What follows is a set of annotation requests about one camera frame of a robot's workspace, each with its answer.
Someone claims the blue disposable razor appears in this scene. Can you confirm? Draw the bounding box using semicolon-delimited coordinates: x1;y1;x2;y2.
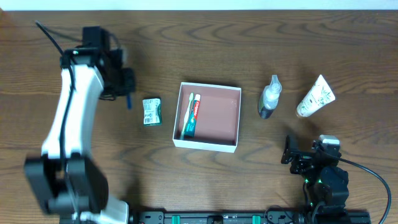
126;94;132;110

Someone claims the green Dettol soap pack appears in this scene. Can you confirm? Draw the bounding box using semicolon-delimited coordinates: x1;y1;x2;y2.
142;98;162;126

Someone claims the green toothbrush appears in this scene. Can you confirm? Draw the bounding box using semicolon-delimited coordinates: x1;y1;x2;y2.
180;92;194;140

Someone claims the Colgate toothpaste tube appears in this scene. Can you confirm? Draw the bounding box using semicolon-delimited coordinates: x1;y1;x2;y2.
185;94;201;138

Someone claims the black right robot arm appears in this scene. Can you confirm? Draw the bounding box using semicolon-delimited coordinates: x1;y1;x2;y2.
281;135;351;224

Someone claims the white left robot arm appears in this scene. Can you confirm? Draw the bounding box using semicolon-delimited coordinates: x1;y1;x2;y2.
24;26;136;223

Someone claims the white Pantene tube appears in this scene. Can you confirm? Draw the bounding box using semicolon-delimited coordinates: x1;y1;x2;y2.
296;75;336;118

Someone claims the clear foam pump soap bottle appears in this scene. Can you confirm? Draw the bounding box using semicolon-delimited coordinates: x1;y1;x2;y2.
258;75;282;119

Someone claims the white box with red interior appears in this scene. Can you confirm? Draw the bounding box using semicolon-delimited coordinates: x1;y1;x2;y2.
172;82;242;153

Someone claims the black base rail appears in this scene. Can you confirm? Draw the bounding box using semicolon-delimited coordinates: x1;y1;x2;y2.
128;210;371;224

